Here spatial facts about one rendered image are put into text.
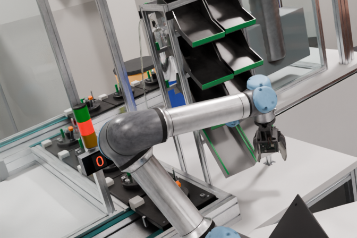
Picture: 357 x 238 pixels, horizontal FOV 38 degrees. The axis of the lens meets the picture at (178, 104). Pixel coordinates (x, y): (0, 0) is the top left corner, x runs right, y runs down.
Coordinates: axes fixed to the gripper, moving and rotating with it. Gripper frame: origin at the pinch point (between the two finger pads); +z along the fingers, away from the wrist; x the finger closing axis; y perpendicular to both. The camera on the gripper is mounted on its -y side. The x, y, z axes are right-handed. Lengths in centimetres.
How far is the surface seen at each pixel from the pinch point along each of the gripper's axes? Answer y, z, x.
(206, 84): -11.8, -26.3, -19.9
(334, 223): 16.2, 17.0, 19.5
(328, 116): -114, 72, 24
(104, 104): -104, 42, -108
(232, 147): -13.4, 5.4, -16.0
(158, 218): 19.3, 8.1, -40.9
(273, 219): 10.2, 21.0, -1.8
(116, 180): -10, 17, -67
